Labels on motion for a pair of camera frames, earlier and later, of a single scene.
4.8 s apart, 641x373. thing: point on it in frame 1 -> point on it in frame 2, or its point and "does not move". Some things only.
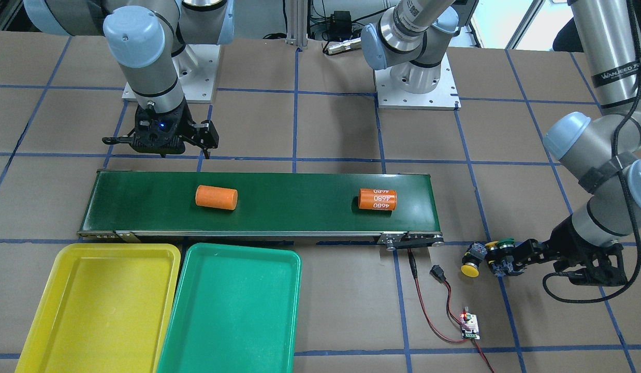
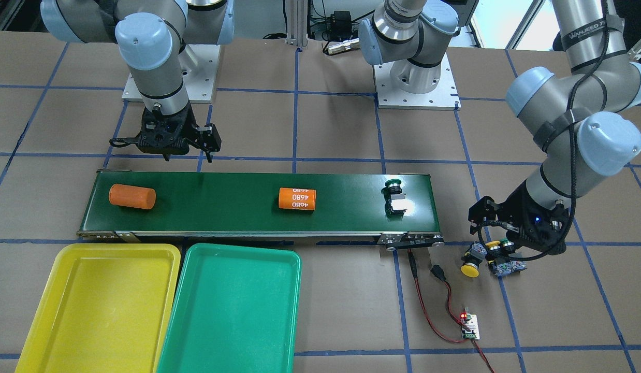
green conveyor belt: x=277 y=205 does not move
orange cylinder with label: x=378 y=199 -> x=294 y=198
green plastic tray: x=236 y=309 does not move
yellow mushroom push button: x=472 y=258 does not move
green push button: x=507 y=242 -> x=392 y=191
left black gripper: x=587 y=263 -> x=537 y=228
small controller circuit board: x=471 y=320 does not move
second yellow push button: x=493 y=256 does not move
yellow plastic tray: x=105 y=310 does not move
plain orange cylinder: x=216 y=197 -> x=132 y=196
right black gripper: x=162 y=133 does not move
